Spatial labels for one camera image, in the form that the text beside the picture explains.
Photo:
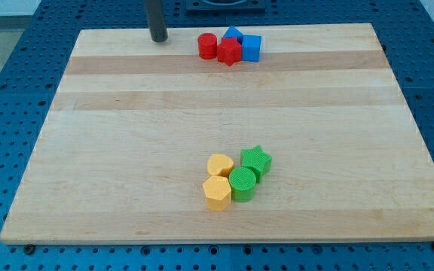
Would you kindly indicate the red star block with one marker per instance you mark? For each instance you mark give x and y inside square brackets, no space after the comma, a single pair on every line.
[229,51]

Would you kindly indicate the green star block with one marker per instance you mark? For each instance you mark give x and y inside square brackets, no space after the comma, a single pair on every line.
[257,160]

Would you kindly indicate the yellow heart block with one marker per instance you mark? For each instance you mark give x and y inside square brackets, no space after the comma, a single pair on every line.
[220,164]

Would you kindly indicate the green cylinder block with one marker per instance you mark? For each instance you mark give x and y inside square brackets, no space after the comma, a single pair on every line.
[243,182]

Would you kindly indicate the yellow hexagon block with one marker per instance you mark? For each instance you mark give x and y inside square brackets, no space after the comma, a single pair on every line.
[217,191]

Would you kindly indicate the red cylinder block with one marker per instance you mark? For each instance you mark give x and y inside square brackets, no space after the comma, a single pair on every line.
[207,46]

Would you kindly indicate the wooden board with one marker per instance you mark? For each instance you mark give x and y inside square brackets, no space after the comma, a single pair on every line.
[121,157]

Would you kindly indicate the blue cube block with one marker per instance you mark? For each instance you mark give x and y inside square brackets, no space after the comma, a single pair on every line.
[251,46]

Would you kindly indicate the blue triangle block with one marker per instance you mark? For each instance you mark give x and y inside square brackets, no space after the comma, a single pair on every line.
[233,32]

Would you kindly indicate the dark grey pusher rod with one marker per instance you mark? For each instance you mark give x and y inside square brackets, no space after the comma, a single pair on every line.
[154,11]

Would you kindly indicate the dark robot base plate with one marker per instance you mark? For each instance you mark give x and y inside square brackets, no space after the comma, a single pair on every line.
[198,6]

